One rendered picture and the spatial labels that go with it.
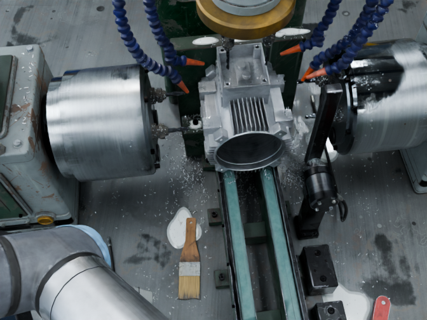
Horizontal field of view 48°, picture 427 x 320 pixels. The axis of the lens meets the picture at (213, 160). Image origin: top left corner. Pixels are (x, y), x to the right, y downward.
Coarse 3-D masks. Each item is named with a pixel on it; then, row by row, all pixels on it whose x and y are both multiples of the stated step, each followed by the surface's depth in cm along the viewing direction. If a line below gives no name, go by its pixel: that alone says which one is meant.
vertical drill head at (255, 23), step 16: (208, 0) 83; (224, 0) 80; (240, 0) 80; (256, 0) 80; (272, 0) 80; (288, 0) 83; (208, 16) 82; (224, 16) 81; (240, 16) 81; (256, 16) 81; (272, 16) 81; (288, 16) 82; (224, 32) 82; (240, 32) 81; (256, 32) 81; (272, 32) 82; (224, 48) 88
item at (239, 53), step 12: (240, 48) 104; (252, 48) 105; (216, 60) 106; (240, 60) 105; (252, 60) 105; (264, 60) 101; (240, 72) 102; (252, 72) 103; (264, 72) 102; (228, 84) 99; (240, 84) 102; (252, 84) 98; (264, 84) 98; (228, 96) 99; (240, 96) 100; (252, 96) 100; (264, 96) 101
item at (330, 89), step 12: (336, 84) 84; (324, 96) 84; (336, 96) 84; (324, 108) 87; (336, 108) 87; (324, 120) 90; (312, 132) 96; (324, 132) 93; (312, 144) 97; (324, 144) 97; (312, 156) 101
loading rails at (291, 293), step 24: (264, 168) 113; (264, 192) 110; (216, 216) 117; (240, 216) 107; (264, 216) 113; (288, 216) 119; (240, 240) 104; (264, 240) 114; (288, 240) 103; (240, 264) 101; (288, 264) 101; (216, 288) 110; (240, 288) 99; (288, 288) 98; (240, 312) 95; (264, 312) 103; (288, 312) 96
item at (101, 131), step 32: (128, 64) 103; (64, 96) 95; (96, 96) 95; (128, 96) 95; (160, 96) 106; (64, 128) 94; (96, 128) 94; (128, 128) 94; (160, 128) 101; (64, 160) 98; (96, 160) 97; (128, 160) 98; (160, 160) 110
